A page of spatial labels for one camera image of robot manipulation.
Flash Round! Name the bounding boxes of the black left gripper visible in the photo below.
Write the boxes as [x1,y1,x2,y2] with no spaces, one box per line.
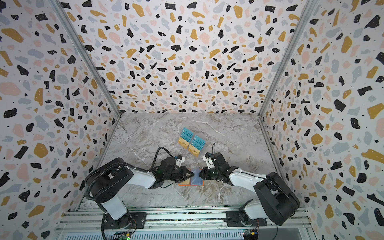
[165,166,196,183]

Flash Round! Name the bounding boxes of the orange card holder wallet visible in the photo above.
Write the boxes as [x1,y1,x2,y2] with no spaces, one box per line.
[178,169,204,187]

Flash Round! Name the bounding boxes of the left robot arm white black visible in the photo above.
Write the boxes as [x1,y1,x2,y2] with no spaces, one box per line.
[85,156,195,221]

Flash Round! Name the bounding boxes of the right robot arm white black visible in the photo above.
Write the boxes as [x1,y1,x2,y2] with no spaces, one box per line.
[199,153,300,227]

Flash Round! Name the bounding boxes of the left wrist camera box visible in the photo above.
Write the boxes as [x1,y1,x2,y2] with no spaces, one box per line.
[175,155,186,168]

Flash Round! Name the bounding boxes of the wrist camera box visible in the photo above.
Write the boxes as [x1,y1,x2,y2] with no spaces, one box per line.
[175,155,186,168]
[203,153,215,169]

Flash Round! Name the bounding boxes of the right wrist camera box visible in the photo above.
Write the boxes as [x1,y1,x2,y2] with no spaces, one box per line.
[203,153,215,169]

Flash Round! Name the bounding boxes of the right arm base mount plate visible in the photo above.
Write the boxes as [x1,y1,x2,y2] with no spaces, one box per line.
[224,210,267,228]

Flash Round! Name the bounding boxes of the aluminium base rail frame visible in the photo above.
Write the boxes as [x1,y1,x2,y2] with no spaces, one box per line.
[52,206,316,240]

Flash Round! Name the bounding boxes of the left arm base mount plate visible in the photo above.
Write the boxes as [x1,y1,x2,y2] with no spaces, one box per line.
[102,212,147,231]

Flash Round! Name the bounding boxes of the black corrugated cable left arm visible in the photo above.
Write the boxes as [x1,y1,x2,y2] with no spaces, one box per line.
[85,146,175,199]

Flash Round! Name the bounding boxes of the aluminium corner post right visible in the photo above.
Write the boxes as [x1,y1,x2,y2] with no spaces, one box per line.
[259,1,319,118]

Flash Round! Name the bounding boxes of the aluminium corner post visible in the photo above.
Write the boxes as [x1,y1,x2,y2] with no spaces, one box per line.
[48,1,122,118]
[259,1,319,118]

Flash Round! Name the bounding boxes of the aluminium corner post left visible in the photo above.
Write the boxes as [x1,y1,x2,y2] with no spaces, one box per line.
[48,1,122,118]

